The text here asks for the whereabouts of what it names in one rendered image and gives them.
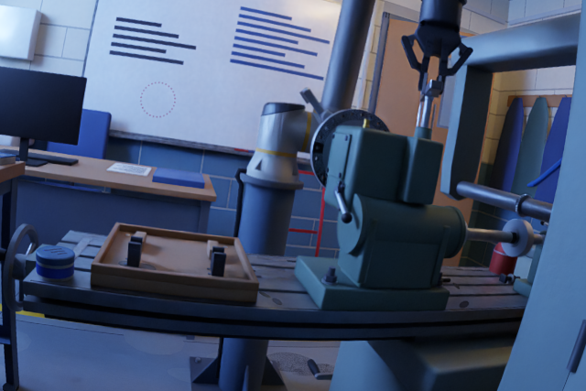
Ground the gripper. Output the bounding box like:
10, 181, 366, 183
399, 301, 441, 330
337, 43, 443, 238
400, 0, 474, 91

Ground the silver lever bar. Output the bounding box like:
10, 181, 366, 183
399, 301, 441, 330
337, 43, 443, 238
414, 78, 445, 132

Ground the silver crank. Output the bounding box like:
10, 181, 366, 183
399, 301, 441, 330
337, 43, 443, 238
299, 87, 324, 123

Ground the grey arbor bar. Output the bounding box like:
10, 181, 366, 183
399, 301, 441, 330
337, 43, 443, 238
455, 179, 555, 223

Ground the green dividing head body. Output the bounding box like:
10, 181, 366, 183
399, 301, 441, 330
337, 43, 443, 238
294, 126, 469, 312

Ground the silver lever with black knob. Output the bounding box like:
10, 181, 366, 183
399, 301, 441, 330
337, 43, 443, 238
333, 188, 353, 223

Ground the silver spindle shaft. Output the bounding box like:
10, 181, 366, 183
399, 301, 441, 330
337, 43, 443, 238
464, 227, 516, 244

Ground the white gear blank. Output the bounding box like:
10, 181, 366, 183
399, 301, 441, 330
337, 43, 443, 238
500, 218, 536, 260

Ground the black tray cradle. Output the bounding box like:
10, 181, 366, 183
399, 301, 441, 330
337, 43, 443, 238
209, 245, 229, 277
126, 234, 147, 268

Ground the wooden tray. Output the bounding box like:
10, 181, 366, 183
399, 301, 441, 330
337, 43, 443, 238
90, 222, 261, 306

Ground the orange door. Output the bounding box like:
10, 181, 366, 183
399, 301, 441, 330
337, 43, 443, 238
371, 10, 478, 136

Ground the brown peg board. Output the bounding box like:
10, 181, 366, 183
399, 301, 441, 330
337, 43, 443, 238
506, 94, 574, 111

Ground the blue hanging apron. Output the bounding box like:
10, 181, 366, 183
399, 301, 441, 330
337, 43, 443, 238
533, 96, 574, 207
495, 97, 526, 202

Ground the dark round index plate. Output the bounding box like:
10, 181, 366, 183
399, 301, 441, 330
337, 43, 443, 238
309, 108, 391, 191

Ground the teal hanging apron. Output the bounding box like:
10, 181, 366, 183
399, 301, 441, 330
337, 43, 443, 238
515, 96, 562, 209

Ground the red tin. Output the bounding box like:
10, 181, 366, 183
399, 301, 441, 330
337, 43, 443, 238
489, 243, 518, 276

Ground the whiteboard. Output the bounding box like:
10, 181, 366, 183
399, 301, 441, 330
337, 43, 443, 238
83, 0, 386, 155

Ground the blue book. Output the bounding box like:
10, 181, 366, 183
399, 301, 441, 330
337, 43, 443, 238
151, 168, 206, 190

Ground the grey milling machine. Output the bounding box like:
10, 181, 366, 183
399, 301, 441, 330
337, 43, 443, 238
337, 9, 586, 391

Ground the white paper sheet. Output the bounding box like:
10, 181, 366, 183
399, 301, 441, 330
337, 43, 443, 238
105, 161, 153, 178

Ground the blue chair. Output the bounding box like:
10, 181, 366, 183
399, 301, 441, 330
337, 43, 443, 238
47, 108, 113, 159

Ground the dark slotted machine table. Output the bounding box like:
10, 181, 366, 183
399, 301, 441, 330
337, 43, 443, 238
21, 227, 535, 342

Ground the wooden desk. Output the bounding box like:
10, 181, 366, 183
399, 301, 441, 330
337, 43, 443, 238
0, 147, 218, 253

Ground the black monitor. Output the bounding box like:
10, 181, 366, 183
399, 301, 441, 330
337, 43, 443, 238
0, 65, 89, 168

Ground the blue round tin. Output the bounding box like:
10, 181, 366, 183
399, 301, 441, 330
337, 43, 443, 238
35, 244, 77, 283

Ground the dark handwheel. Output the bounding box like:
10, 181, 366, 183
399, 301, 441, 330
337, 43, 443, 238
0, 223, 40, 315

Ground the blue hose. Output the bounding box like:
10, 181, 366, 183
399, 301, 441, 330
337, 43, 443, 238
526, 156, 563, 189

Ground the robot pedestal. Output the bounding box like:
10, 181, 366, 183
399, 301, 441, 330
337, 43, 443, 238
218, 173, 304, 390

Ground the grey machine handle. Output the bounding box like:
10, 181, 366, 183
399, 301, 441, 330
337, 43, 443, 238
305, 357, 333, 382

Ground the white wall box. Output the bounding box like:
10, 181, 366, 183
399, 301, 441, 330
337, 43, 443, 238
0, 5, 44, 62

